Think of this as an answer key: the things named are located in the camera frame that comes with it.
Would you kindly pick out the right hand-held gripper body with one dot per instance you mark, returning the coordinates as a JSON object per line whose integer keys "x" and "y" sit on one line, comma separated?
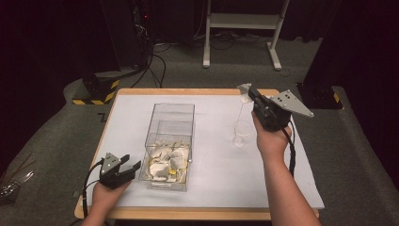
{"x": 276, "y": 111}

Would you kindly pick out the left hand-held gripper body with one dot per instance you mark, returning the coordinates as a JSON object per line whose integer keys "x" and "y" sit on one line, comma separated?
{"x": 111, "y": 175}

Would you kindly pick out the pile of white tea bags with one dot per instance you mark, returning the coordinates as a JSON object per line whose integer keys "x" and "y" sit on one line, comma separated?
{"x": 167, "y": 164}

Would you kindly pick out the clear plastic drawer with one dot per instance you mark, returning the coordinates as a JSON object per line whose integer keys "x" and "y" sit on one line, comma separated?
{"x": 164, "y": 185}

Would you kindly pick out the clear plastic cup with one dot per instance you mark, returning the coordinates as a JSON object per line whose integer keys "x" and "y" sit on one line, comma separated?
{"x": 243, "y": 133}

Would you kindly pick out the person's left hand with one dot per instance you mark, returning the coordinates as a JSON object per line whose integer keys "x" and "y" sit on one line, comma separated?
{"x": 108, "y": 196}

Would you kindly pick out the person's right hand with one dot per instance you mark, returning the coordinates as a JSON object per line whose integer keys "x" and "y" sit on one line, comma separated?
{"x": 273, "y": 142}

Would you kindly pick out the grey tape piece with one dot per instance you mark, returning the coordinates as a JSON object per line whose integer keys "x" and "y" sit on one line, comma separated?
{"x": 77, "y": 193}

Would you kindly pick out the black yellow striped stand base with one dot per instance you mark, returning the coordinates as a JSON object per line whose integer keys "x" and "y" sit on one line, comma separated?
{"x": 98, "y": 89}

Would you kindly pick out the white metal stand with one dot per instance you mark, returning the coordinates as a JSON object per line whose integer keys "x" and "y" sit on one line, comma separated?
{"x": 241, "y": 21}

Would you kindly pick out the white table mat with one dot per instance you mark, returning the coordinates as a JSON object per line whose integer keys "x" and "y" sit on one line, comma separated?
{"x": 213, "y": 175}

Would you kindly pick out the shiny clear plastic wrap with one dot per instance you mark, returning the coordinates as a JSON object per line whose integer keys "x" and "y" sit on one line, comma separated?
{"x": 14, "y": 185}

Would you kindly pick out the black equipment tower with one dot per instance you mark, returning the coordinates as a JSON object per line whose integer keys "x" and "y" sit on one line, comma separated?
{"x": 128, "y": 34}

